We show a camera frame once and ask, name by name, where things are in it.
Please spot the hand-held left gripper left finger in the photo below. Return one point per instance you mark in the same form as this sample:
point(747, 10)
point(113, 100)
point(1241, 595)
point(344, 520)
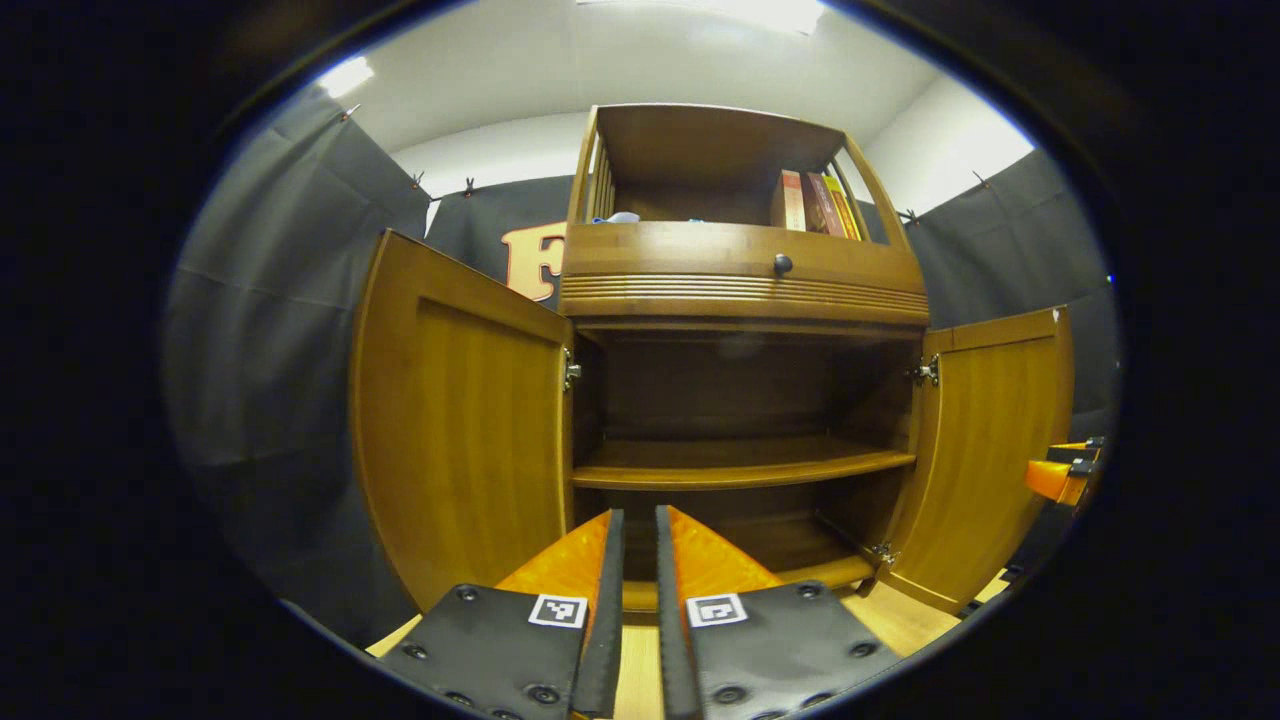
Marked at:
point(608, 620)

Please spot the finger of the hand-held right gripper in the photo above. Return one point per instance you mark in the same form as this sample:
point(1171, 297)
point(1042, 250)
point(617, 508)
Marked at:
point(1058, 480)
point(1078, 447)

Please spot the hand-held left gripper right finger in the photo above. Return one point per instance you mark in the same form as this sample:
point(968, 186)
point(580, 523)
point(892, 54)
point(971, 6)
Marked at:
point(668, 620)

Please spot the wooden shoe cabinet door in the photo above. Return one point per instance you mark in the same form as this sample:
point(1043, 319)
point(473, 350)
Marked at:
point(990, 450)
point(460, 430)

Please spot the metal door hinge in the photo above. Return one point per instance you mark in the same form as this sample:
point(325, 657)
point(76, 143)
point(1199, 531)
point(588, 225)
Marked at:
point(925, 372)
point(570, 370)
point(882, 552)

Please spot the wooden cabinet drawer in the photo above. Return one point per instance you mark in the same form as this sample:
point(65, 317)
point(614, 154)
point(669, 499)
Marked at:
point(680, 250)

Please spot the black round drawer knob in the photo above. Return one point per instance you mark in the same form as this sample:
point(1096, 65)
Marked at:
point(782, 265)

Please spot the dark red book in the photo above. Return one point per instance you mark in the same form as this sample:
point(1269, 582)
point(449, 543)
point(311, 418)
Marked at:
point(822, 205)

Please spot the tan orange book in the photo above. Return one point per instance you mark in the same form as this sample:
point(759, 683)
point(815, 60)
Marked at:
point(790, 200)

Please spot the small light blue object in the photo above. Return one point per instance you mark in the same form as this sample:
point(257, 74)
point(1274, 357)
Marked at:
point(618, 217)

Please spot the black backdrop cloth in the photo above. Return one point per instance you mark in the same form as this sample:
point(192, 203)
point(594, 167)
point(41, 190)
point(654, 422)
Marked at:
point(270, 350)

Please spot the large ceiling light panel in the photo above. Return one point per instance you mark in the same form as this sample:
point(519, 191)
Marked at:
point(765, 12)

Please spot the small ceiling light panel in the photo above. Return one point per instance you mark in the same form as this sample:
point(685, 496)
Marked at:
point(346, 76)

